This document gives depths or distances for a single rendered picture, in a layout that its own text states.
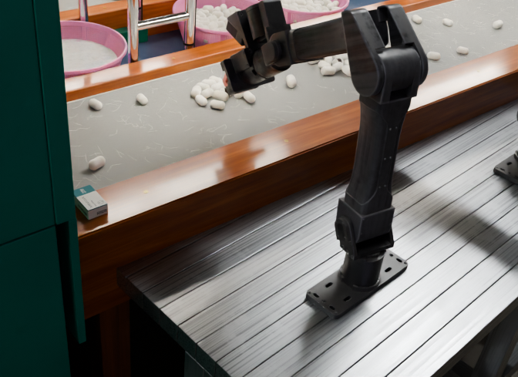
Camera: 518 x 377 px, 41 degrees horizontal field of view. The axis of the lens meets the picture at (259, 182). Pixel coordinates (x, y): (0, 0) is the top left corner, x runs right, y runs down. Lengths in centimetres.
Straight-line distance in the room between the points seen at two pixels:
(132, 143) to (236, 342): 48
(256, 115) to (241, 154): 19
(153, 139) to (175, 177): 17
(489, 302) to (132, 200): 62
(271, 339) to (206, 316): 11
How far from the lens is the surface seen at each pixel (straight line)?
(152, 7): 192
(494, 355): 151
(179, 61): 161
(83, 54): 170
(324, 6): 205
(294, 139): 135
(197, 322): 110
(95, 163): 127
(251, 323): 110
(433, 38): 197
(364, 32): 98
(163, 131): 139
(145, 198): 117
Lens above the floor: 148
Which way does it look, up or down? 36 degrees down
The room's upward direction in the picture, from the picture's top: 7 degrees clockwise
